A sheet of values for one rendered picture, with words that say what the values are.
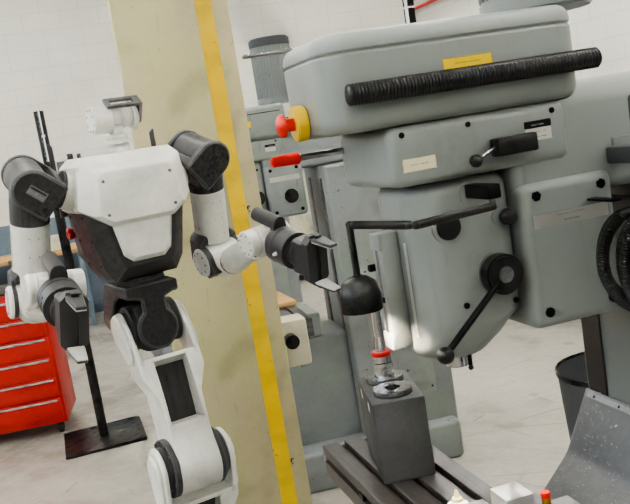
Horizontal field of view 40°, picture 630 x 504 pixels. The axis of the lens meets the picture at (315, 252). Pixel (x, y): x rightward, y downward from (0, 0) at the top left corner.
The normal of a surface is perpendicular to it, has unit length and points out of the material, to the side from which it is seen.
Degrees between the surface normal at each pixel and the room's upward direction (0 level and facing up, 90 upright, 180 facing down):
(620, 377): 90
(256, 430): 90
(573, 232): 90
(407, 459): 90
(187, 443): 66
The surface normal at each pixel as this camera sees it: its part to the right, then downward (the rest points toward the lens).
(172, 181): 0.52, 0.05
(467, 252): 0.30, 0.09
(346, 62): 0.01, 0.14
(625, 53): -0.94, 0.19
